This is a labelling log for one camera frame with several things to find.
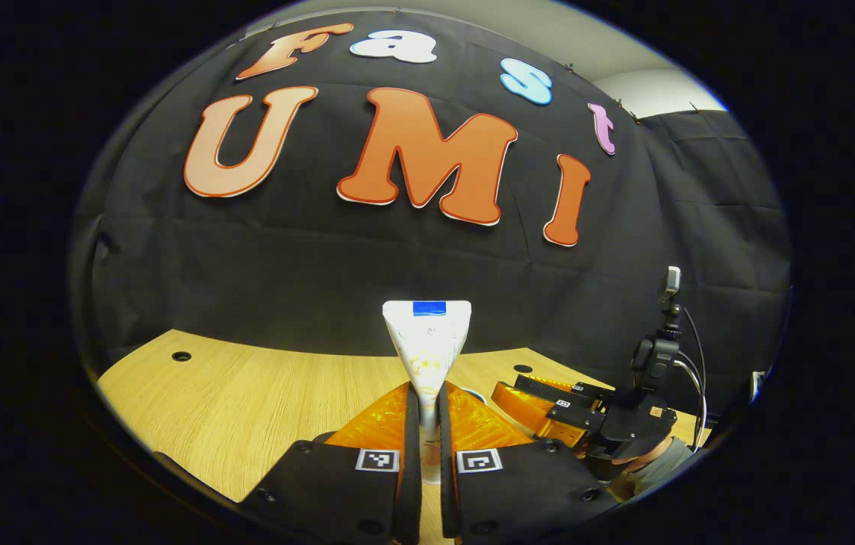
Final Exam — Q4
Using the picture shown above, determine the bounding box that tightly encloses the black backdrop cloth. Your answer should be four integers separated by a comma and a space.
71, 11, 791, 455

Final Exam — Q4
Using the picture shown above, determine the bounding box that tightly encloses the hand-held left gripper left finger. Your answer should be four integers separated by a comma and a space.
238, 381, 423, 545

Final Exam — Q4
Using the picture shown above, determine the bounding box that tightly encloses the white toothpaste tube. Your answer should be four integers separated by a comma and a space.
382, 300, 473, 485

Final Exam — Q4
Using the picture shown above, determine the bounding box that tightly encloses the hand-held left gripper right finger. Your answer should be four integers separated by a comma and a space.
438, 381, 621, 544

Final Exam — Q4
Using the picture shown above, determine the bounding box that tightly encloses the black cable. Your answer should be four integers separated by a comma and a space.
681, 306, 710, 449

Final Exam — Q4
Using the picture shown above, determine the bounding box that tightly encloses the white cable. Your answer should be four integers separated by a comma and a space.
673, 359, 704, 449

